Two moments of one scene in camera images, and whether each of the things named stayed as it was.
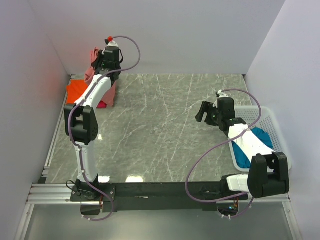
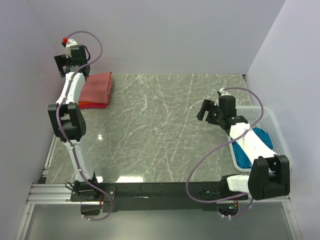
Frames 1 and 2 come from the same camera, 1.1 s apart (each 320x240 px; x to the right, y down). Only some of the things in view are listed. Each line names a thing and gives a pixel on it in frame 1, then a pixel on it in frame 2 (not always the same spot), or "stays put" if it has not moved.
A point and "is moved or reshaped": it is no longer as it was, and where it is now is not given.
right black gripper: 207,107 stays put
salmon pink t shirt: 109,99 is moved or reshaped
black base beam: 154,197 stays put
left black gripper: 100,56 -> 61,61
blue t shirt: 242,161 stays put
